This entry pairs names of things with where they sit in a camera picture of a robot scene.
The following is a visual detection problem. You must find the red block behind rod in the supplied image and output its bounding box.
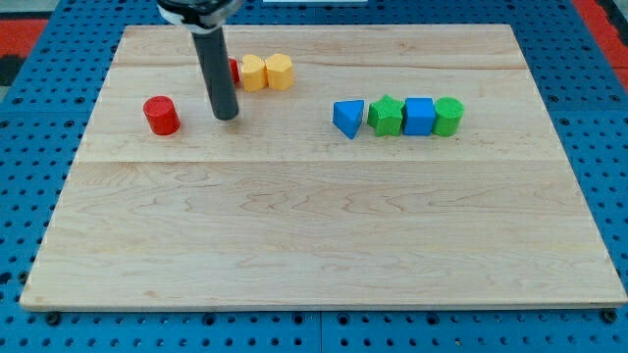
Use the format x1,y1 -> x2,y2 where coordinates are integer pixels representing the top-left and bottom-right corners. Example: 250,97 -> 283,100
229,58 -> 240,84

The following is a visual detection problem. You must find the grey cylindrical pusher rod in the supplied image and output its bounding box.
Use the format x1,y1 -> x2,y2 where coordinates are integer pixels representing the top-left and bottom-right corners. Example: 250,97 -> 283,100
192,27 -> 239,121

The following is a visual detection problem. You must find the yellow heart block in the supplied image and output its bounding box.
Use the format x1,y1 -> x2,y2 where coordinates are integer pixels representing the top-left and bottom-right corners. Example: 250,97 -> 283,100
240,54 -> 268,92

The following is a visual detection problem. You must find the green star block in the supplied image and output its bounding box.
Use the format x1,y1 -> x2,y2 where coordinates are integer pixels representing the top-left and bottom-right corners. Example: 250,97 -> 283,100
367,94 -> 404,136

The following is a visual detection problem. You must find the wooden board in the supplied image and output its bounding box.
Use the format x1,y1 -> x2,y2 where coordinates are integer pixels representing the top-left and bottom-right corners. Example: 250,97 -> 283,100
21,25 -> 627,312

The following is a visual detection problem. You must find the yellow hexagon block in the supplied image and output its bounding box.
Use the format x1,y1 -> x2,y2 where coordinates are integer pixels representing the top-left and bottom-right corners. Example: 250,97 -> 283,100
265,53 -> 293,90

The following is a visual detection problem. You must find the blue cube block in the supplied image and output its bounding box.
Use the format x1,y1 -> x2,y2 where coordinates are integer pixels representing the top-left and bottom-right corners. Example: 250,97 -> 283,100
403,97 -> 436,136

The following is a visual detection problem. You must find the red cylinder block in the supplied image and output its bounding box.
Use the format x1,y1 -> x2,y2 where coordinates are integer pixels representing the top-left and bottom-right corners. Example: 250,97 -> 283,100
142,96 -> 181,135

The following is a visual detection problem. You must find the blue triangle block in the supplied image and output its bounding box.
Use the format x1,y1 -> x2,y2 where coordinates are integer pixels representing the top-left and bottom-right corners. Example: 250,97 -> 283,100
333,100 -> 364,139

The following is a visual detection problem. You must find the green cylinder block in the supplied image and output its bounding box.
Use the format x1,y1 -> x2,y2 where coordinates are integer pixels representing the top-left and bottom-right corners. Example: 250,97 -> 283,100
432,97 -> 465,137

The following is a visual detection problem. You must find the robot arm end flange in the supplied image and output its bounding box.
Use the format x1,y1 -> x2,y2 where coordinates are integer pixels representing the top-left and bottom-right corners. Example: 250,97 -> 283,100
156,0 -> 243,34

